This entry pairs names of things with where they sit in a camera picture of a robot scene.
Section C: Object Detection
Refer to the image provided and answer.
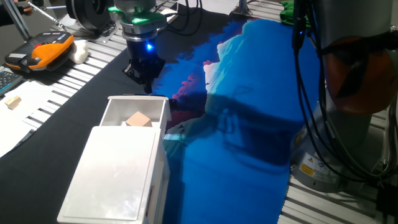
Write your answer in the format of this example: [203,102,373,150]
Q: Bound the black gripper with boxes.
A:
[123,36,166,95]

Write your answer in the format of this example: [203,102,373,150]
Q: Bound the dark sleeved forearm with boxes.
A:
[0,2,24,27]

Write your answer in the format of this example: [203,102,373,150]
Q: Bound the white drawer cabinet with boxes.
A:
[57,125,171,224]

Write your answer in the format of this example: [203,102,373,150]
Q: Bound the person hand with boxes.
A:
[18,1,34,16]

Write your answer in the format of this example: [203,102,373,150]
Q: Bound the wooden cube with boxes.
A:
[125,111,153,128]

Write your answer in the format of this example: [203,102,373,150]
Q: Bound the white lumpy object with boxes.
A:
[68,39,90,65]

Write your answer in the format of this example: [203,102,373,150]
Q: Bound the white power strip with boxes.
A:
[163,7,180,25]

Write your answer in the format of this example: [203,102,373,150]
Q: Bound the black round spool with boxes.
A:
[65,0,116,32]

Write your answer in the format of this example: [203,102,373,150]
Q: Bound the orange black teach pendant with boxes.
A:
[4,30,75,74]

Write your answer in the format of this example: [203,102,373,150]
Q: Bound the printed landscape table mat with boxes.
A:
[0,2,321,224]

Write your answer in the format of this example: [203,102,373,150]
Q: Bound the white printed paper sheet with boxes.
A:
[183,0,240,15]

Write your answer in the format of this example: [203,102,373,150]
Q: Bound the small pale wooden block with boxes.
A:
[4,95,22,110]

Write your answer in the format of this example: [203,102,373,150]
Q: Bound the white paper sheets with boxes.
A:
[0,80,68,158]

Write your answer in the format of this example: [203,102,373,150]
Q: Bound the black computer keyboard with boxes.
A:
[0,70,24,97]

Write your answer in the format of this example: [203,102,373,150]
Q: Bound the green cloth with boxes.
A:
[279,0,312,27]

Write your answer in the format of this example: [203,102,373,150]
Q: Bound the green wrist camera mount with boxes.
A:
[108,5,168,26]

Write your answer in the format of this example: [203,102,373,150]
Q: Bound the aluminium frame post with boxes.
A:
[229,0,253,17]

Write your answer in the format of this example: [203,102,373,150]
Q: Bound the aluminium frame bar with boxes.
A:
[1,0,32,41]

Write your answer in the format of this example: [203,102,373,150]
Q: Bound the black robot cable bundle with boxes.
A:
[155,0,398,187]

